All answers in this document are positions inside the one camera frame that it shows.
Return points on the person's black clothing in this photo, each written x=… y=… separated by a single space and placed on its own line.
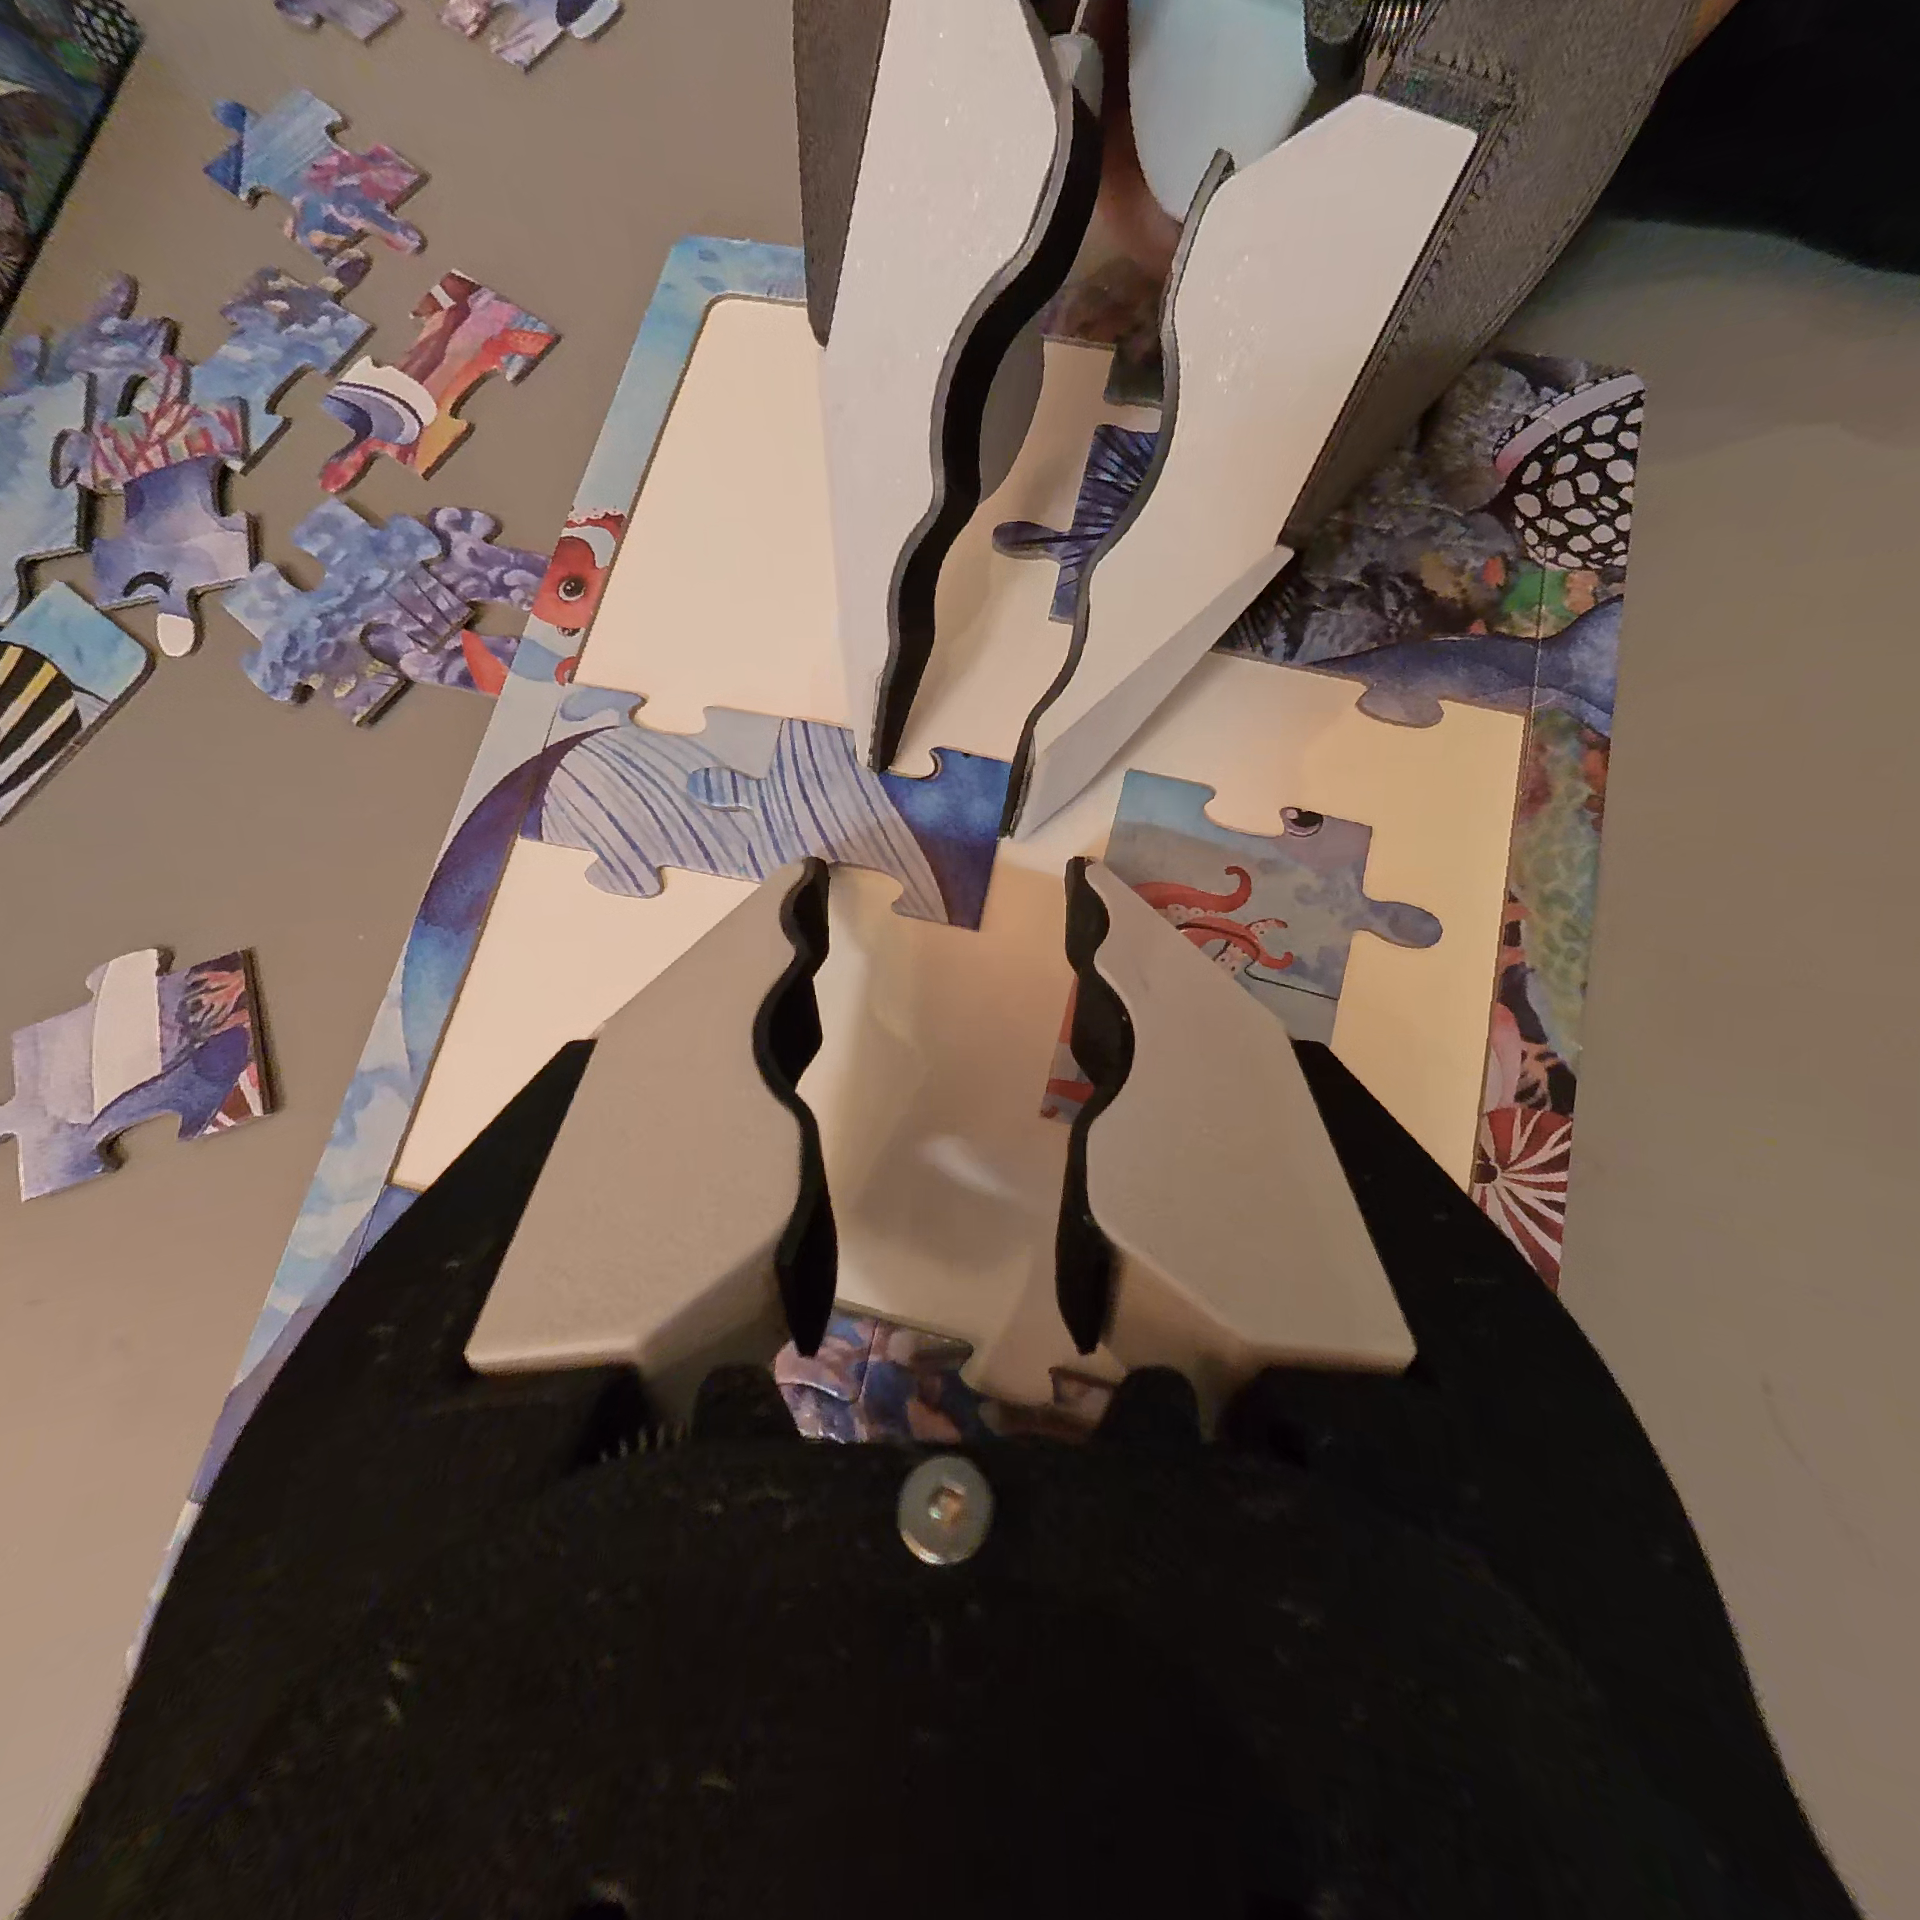
x=1798 y=119

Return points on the white banded purple puzzle piece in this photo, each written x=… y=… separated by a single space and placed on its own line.
x=148 y=1080

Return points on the pale striped whale puzzle piece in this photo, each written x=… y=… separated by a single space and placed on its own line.
x=644 y=810

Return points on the assembled sea urchin puzzle section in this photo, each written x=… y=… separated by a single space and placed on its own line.
x=1440 y=599

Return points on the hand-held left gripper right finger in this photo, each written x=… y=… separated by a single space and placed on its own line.
x=1243 y=1200

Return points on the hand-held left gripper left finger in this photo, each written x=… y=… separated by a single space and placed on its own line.
x=644 y=1200

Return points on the scattered loose puzzle pieces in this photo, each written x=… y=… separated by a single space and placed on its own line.
x=358 y=615

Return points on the cream jigsaw puzzle tray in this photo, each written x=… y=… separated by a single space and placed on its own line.
x=720 y=451

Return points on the octopus puzzle piece pair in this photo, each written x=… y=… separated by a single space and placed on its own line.
x=1057 y=1080

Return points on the dark cornered whale puzzle piece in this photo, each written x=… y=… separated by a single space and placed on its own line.
x=931 y=839

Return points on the person's right hand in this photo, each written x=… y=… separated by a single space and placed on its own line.
x=1141 y=241

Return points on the octopus puzzle piece with eye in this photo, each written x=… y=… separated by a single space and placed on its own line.
x=1276 y=856

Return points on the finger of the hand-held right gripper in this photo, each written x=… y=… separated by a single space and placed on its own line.
x=961 y=224
x=1320 y=301

